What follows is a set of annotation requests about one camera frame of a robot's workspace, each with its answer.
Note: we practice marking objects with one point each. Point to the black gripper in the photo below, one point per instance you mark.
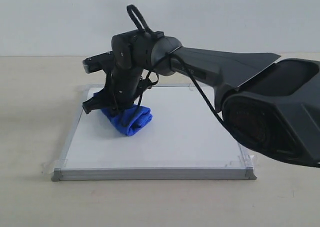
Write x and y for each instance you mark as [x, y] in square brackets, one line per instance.
[120, 87]

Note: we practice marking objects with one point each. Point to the clear tape front right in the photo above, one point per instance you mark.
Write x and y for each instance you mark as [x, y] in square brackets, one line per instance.
[244, 162]

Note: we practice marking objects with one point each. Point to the white board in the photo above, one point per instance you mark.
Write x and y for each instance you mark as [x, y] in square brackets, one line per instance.
[184, 141]

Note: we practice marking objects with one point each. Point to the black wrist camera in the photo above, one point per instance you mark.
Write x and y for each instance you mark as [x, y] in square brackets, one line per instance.
[101, 62]

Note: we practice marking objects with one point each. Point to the clear tape back left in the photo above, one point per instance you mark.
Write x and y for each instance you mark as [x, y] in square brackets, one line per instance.
[82, 88]

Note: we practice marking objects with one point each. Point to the clear tape front left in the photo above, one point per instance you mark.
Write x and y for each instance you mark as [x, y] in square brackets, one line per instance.
[48, 168]

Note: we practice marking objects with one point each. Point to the blue microfibre cloth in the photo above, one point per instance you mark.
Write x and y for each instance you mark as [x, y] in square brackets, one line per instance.
[129, 121]

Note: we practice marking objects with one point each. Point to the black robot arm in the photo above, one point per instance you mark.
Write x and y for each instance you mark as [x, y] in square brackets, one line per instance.
[268, 104]

